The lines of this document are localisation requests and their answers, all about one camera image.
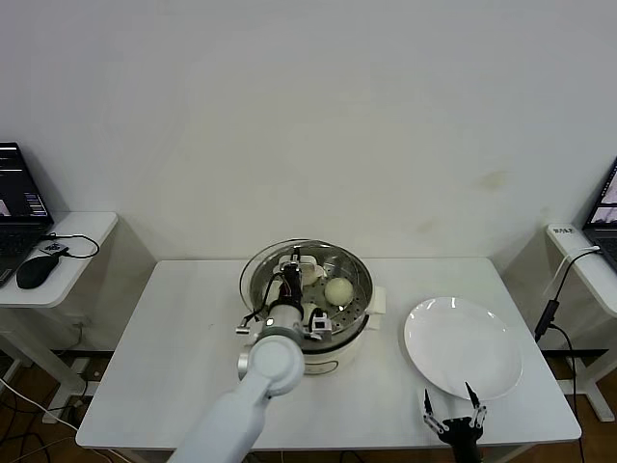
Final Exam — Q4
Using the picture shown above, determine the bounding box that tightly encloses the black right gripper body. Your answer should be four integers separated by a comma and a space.
439, 417, 484, 463

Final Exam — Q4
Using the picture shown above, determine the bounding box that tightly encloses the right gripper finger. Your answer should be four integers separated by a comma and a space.
463, 380, 489, 428
422, 388, 447, 435

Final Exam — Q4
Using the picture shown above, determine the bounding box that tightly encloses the black laptop with dark screen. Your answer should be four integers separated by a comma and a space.
0, 141, 57, 289

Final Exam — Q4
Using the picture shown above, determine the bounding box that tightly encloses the cream electric cooker base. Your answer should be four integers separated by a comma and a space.
236, 283, 389, 379

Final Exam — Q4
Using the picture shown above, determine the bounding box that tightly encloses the white round plate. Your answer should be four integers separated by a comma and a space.
403, 296, 524, 401

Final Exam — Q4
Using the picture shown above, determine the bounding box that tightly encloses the white floor cable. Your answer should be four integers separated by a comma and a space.
0, 376, 81, 433

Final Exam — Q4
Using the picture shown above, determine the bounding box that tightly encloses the black laptop with pink images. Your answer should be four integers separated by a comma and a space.
581, 156, 617, 270

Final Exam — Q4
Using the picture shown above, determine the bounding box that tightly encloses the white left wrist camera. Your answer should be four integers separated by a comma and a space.
308, 311, 337, 342

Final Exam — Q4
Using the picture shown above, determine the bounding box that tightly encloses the thin white cable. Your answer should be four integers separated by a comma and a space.
543, 245, 603, 300

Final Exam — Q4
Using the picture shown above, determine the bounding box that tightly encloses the thin black looped cable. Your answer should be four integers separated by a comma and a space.
45, 232, 101, 260

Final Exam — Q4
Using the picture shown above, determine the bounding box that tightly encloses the glass lid with cream handle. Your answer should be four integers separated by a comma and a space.
239, 236, 362, 339

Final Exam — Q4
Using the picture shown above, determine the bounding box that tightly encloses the white side table with mouse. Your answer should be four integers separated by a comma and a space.
0, 210, 121, 401

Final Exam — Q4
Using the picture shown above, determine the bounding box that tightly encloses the stainless steel steamer basket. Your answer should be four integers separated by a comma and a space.
250, 243, 375, 351

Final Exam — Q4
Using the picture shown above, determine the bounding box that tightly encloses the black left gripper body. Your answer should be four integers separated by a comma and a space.
278, 262, 304, 306

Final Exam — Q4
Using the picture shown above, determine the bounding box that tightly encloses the white side table with label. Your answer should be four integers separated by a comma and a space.
546, 224, 617, 425

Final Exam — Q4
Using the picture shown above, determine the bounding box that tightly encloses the black cable with adapter block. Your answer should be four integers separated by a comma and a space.
533, 248, 604, 401

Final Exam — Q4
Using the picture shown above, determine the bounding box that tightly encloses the black computer mouse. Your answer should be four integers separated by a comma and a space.
16, 255, 63, 290

